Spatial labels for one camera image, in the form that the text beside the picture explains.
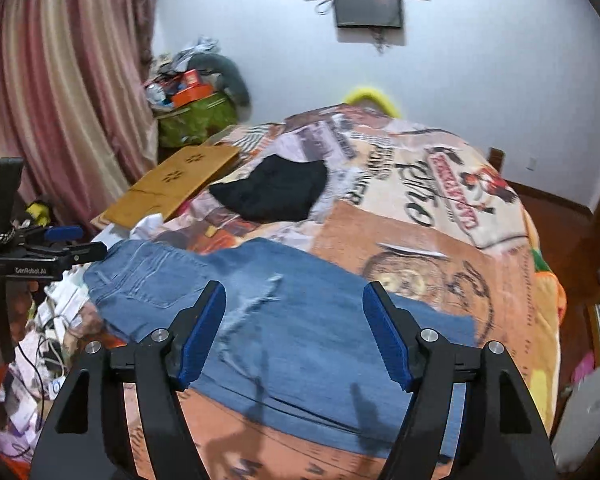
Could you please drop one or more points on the wall socket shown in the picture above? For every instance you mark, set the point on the wall socket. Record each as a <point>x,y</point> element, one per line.
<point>532,163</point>

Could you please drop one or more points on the small wall monitor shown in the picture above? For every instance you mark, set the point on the small wall monitor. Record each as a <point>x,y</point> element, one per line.
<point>367,6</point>

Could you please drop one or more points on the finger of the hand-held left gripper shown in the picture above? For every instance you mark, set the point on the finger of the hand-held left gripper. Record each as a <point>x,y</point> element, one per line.
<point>87,252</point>
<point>62,233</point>

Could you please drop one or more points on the wooden lap desk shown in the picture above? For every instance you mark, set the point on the wooden lap desk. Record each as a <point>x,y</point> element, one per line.
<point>180,180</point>

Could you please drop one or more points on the wooden bedpost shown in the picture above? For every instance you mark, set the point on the wooden bedpost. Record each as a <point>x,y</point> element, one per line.
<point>495,162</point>

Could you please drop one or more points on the yellow hoop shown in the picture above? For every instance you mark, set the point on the yellow hoop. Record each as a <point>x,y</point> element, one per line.
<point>370,96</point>

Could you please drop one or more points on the white cloth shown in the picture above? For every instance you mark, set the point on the white cloth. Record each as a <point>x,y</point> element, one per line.
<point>147,225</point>

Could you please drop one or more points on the printed blanket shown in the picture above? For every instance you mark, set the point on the printed blanket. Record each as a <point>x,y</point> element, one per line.
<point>420,240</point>

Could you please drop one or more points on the pile of clothes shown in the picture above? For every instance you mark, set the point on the pile of clothes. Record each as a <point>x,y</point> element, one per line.
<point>185,55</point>

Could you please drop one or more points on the striped pink curtain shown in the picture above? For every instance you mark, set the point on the striped pink curtain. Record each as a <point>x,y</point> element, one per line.
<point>55,85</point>

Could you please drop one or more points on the grey neck pillow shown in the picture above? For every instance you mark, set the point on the grey neck pillow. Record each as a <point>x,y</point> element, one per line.
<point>235,80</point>

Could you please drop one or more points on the green storage box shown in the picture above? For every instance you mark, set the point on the green storage box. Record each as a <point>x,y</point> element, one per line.
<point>195,122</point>

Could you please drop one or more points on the yellow toy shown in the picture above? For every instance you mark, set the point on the yellow toy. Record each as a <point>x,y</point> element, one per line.
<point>37,212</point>

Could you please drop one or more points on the wooden wardrobe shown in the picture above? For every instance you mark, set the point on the wooden wardrobe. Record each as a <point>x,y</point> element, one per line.
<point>590,400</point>

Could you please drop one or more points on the black folded garment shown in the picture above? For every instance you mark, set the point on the black folded garment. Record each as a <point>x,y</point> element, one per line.
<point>275,190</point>

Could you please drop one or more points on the orange box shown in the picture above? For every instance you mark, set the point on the orange box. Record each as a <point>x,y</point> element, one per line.
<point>192,95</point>

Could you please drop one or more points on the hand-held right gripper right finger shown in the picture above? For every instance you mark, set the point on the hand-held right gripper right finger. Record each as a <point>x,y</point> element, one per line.
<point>387,340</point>

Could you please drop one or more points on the blue denim pants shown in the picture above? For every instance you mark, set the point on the blue denim pants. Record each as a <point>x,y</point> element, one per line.
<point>300,320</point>

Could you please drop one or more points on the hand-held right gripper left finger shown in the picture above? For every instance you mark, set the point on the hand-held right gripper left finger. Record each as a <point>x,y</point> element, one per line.
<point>202,335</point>

